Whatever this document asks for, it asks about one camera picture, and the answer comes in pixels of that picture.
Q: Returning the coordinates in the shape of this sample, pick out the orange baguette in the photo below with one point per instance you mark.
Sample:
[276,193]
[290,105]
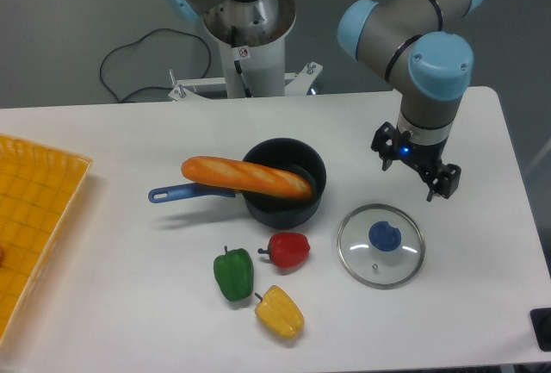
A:
[246,176]

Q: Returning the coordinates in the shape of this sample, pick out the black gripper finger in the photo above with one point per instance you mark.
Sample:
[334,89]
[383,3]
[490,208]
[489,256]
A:
[444,182]
[386,144]

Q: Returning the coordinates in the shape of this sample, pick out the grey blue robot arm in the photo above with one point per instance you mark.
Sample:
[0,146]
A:
[404,42]

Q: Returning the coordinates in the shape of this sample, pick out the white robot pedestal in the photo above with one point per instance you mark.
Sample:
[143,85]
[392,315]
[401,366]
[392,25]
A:
[251,39]

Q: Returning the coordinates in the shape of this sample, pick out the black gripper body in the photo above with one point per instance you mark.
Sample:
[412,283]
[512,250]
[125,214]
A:
[420,149]

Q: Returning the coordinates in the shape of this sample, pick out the glass lid blue knob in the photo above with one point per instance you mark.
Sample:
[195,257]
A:
[380,246]

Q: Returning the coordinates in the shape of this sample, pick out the yellow woven basket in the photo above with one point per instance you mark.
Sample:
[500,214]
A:
[38,186]

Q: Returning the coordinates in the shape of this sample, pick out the green bell pepper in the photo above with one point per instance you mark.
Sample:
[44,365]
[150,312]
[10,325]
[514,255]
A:
[234,274]

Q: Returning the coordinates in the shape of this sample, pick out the yellow bell pepper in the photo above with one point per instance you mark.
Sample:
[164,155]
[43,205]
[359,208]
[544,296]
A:
[278,313]

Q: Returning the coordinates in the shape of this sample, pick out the red bell pepper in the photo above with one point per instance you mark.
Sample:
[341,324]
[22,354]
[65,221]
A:
[287,249]

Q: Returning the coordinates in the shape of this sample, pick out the black table grommet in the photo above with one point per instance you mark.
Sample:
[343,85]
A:
[541,318]

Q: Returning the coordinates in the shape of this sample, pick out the dark blue saucepan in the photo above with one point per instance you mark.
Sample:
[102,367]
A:
[281,153]

